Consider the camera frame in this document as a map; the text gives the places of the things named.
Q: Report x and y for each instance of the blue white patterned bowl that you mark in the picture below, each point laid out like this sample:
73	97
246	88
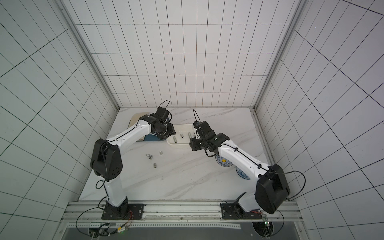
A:
242	174

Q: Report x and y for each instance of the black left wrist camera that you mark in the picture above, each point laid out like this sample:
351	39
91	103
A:
163	115

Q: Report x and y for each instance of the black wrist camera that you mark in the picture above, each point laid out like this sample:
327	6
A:
163	115
205	133

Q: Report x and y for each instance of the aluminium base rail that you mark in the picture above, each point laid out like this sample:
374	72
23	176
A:
211	213

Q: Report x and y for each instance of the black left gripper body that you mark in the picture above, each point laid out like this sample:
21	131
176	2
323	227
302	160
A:
165	131

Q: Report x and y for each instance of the white storage box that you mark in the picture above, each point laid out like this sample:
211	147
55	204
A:
182	129

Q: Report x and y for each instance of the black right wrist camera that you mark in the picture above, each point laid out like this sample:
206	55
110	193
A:
205	133

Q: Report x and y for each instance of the dark teal tray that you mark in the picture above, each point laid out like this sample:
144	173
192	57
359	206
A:
151	138

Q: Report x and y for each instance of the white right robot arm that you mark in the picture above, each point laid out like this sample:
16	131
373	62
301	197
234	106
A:
271	184

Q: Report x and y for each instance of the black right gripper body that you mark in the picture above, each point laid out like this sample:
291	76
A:
195	144

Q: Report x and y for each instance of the beige folded cloth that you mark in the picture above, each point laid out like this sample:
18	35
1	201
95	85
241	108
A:
135	118

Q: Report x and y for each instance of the blue yellow patterned bowl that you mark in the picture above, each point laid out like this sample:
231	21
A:
223	162

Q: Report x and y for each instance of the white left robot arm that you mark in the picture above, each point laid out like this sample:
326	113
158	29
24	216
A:
106	160

